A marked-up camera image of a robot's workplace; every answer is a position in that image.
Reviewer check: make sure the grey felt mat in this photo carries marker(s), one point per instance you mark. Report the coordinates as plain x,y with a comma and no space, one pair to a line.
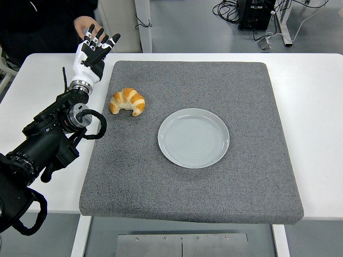
187,192

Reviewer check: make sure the person's hand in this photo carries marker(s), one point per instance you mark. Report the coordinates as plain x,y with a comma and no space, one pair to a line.
81,25

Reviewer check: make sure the white desk leg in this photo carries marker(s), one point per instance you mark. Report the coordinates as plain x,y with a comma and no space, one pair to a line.
286,29

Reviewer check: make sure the person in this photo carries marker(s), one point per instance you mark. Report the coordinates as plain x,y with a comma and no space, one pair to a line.
40,26

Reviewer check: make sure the black computer case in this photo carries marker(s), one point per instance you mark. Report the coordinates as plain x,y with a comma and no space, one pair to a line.
254,13

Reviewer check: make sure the white table leg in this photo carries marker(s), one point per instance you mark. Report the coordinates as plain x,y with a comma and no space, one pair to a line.
80,235
280,241

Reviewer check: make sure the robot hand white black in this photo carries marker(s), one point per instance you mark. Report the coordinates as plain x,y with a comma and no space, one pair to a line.
83,72

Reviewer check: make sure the white chair frame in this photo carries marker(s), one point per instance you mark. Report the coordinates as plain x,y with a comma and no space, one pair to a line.
6,80

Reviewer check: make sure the beige cabinet panel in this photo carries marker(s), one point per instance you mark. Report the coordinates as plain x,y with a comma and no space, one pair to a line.
110,8

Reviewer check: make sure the golden croissant bread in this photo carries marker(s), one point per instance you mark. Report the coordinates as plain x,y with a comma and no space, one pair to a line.
131,99

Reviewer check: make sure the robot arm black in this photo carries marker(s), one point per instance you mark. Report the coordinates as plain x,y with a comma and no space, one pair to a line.
40,144

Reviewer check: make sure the grey metal plate with screws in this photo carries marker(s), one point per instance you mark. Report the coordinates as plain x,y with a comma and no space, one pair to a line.
160,246

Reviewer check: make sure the grey round plate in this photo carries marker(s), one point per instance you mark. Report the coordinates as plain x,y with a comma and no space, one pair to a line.
193,139

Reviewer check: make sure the white post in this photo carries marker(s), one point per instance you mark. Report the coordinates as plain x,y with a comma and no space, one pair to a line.
144,6

